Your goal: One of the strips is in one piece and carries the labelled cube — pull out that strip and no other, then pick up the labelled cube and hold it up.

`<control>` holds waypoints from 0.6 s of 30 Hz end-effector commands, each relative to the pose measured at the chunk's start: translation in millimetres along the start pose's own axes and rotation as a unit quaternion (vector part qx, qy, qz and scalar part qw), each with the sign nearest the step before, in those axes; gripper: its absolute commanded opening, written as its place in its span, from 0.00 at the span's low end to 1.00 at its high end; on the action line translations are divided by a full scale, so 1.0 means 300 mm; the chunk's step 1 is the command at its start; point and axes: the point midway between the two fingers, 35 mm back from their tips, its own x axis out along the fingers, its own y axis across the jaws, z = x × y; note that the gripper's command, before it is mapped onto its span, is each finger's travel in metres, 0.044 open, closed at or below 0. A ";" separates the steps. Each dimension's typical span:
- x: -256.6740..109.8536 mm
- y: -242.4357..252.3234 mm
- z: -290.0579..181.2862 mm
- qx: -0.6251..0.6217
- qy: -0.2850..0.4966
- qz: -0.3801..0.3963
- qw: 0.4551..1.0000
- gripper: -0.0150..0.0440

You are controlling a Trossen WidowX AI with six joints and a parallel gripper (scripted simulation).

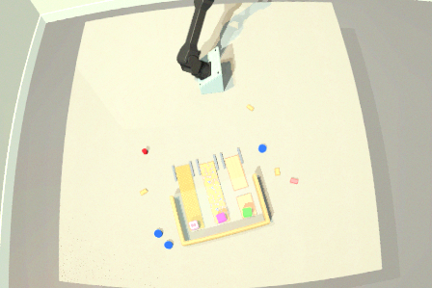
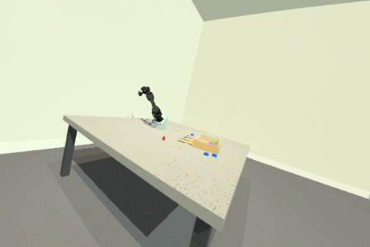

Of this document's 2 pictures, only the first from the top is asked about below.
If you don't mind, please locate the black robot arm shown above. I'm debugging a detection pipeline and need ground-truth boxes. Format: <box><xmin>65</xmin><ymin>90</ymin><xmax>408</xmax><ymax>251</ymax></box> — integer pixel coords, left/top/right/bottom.
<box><xmin>176</xmin><ymin>0</ymin><xmax>214</xmax><ymax>81</ymax></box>

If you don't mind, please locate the blue disc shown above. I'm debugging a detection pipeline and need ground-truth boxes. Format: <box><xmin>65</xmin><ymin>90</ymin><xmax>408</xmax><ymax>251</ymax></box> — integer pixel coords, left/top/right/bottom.
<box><xmin>164</xmin><ymin>242</ymin><xmax>173</xmax><ymax>249</ymax></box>
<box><xmin>154</xmin><ymin>229</ymin><xmax>162</xmax><ymax>238</ymax></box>
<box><xmin>258</xmin><ymin>144</ymin><xmax>266</xmax><ymax>153</ymax></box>

